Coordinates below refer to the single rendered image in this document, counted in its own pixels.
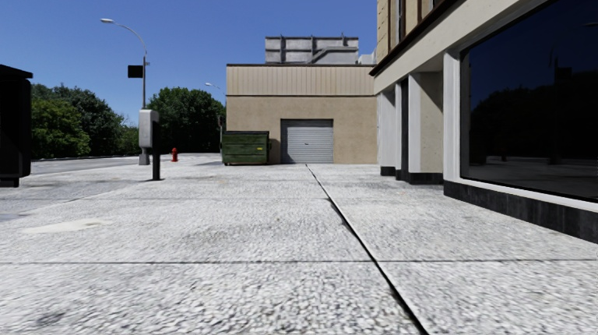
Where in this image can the red fire hydrant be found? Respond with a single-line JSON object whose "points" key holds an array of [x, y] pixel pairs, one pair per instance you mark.
{"points": [[174, 154]]}

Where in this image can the white box on a post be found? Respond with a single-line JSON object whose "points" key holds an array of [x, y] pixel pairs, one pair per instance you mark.
{"points": [[148, 129]]}

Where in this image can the dark box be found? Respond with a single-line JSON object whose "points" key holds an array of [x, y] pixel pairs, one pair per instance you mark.
{"points": [[14, 124]]}

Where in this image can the grey street lamp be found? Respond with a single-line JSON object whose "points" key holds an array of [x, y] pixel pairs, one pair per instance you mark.
{"points": [[144, 87]]}

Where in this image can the green dumpster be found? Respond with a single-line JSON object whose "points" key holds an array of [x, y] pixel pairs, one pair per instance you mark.
{"points": [[245, 148]]}

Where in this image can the grey concrete building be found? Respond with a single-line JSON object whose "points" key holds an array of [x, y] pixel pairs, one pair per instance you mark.
{"points": [[299, 50]]}

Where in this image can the trees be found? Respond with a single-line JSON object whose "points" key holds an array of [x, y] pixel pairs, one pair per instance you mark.
{"points": [[84, 120]]}

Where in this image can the pale stone shopfront building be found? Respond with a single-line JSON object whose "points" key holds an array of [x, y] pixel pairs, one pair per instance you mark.
{"points": [[504, 26]]}

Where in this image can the tan concrete garage building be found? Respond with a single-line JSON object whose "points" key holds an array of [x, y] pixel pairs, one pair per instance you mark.
{"points": [[261, 110]]}

